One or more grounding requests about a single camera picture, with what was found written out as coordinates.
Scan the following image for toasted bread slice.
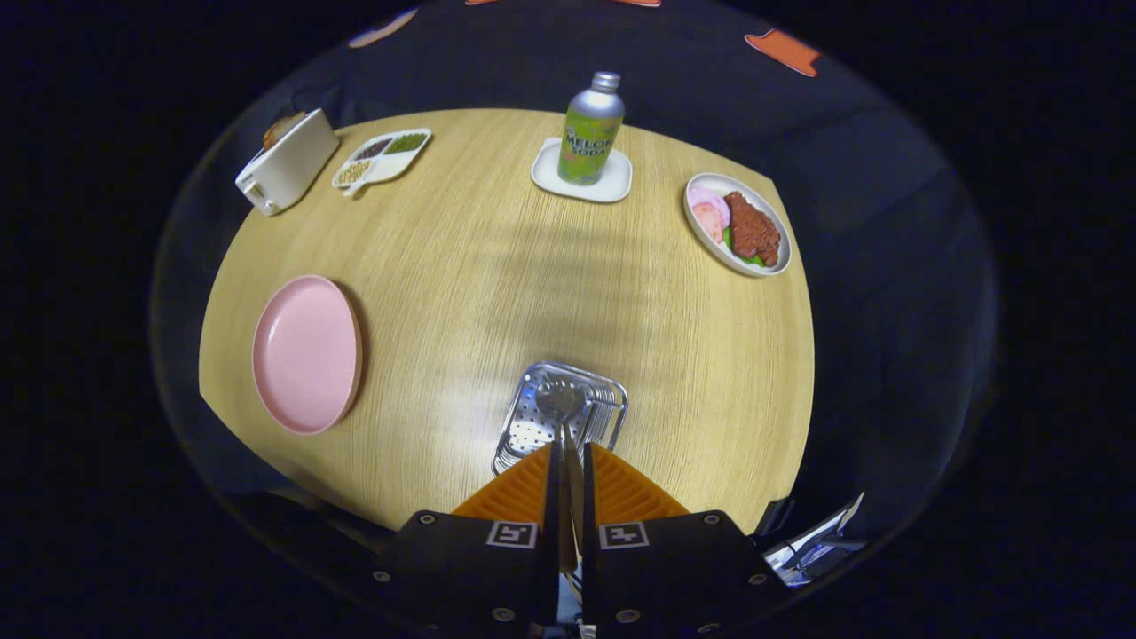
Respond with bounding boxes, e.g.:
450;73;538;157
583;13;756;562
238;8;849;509
262;112;307;150

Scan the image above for white square coaster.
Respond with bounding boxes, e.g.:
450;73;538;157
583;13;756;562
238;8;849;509
531;137;634;204

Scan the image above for white oval food plate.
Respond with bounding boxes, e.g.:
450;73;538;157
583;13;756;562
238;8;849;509
682;172;793;278

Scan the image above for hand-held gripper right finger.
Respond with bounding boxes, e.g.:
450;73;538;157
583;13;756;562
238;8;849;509
581;441;786;639

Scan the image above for white divided dish with beans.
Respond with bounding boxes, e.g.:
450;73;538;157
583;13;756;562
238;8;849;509
331;128;433;198

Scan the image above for pink round plate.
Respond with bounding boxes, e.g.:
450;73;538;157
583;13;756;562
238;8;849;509
251;275;364;436

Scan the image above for silver metal spoon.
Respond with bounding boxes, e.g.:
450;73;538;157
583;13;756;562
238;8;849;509
535;379;588;427

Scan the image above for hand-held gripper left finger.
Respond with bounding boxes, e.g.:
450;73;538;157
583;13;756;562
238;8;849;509
373;441;564;639

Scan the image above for cream white toaster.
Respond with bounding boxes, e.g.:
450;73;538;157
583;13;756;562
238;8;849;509
234;108;341;217

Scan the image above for metal wire cutlery rack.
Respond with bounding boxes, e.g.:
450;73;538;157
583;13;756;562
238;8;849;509
492;359;629;476

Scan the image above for fork with brown handle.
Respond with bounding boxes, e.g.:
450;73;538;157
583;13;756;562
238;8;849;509
559;422;587;574

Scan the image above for green soda bottle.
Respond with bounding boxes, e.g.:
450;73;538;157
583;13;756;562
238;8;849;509
557;72;626;186

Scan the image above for green lettuce leaf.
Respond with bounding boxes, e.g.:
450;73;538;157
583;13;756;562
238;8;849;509
721;227;766;267

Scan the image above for brown fried meat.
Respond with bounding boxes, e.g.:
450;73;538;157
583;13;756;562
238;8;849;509
723;191;782;267

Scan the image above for pink ham slices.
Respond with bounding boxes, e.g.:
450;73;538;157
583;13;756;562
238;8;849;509
689;185;731;245

